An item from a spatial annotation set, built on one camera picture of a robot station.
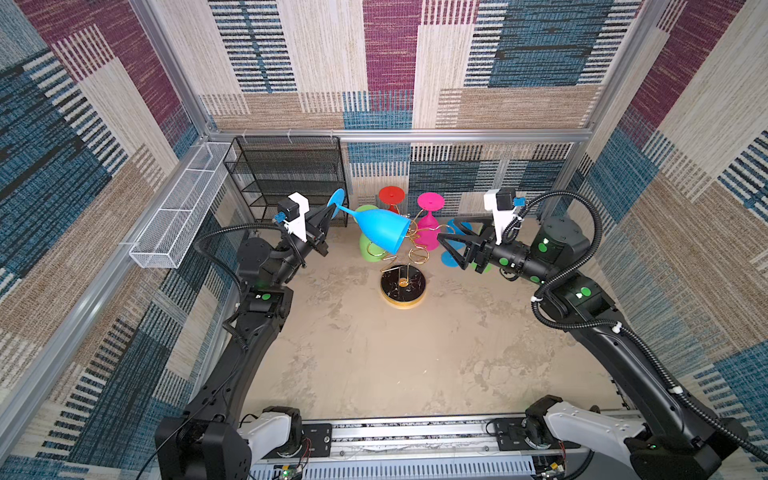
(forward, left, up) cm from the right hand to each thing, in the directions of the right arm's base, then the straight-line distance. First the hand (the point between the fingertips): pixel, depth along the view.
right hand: (446, 235), depth 60 cm
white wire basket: (+7, +62, -7) cm, 63 cm away
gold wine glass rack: (+16, +7, -39) cm, 42 cm away
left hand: (+8, +23, +2) cm, 24 cm away
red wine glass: (+26, +10, -12) cm, 31 cm away
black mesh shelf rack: (+49, +52, -19) cm, 74 cm away
